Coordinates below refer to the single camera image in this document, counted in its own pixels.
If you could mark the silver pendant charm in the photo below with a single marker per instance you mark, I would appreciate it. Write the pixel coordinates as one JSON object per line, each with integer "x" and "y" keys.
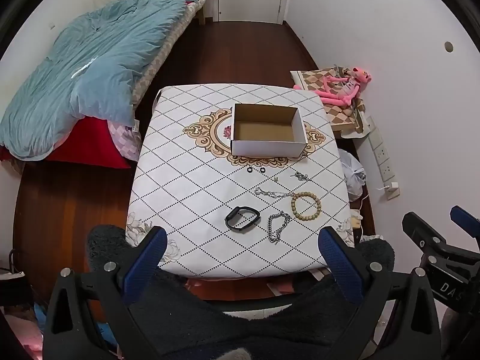
{"x": 300, "y": 175}

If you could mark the pink checkered cloth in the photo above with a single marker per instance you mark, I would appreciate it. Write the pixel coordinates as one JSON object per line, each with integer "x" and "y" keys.
{"x": 125, "y": 140}

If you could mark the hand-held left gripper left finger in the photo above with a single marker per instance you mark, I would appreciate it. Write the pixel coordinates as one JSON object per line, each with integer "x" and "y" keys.
{"x": 150, "y": 258}

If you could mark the white plastic bag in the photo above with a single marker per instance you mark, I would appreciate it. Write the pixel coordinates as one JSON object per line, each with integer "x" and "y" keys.
{"x": 350, "y": 172}

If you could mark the diamond patterned tablecloth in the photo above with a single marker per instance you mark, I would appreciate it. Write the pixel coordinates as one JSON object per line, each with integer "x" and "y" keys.
{"x": 180, "y": 195}

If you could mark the white power strip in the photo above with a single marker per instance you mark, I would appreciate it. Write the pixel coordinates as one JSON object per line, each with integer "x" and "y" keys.
{"x": 382, "y": 153}

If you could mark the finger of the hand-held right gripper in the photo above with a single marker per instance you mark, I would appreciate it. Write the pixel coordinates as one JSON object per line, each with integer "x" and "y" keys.
{"x": 463, "y": 215}
{"x": 414, "y": 227}

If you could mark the dark fuzzy cloth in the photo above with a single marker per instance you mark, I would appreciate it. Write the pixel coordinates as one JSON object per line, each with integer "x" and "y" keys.
{"x": 232, "y": 330}

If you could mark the pink plush toy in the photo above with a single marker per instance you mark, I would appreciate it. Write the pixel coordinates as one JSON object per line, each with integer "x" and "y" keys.
{"x": 339, "y": 90}

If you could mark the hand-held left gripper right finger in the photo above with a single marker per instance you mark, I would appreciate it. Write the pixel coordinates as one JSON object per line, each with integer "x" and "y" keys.
{"x": 337, "y": 258}

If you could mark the black fitness band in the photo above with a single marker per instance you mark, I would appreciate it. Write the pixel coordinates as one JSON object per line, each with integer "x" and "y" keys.
{"x": 234, "y": 222}

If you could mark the red bed sheet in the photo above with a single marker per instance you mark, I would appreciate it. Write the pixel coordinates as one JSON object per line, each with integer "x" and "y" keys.
{"x": 93, "y": 146}

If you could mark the light blue quilt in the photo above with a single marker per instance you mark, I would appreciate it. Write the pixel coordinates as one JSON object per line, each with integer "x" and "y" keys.
{"x": 93, "y": 63}

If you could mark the white cardboard box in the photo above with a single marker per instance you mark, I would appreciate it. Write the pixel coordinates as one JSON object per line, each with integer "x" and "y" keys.
{"x": 268, "y": 146}

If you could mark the white charger plug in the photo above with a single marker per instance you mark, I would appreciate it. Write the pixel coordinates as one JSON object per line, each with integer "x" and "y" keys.
{"x": 394, "y": 186}

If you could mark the wooden bed frame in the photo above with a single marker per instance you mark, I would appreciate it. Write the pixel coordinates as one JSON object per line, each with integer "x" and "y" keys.
{"x": 202, "y": 17}

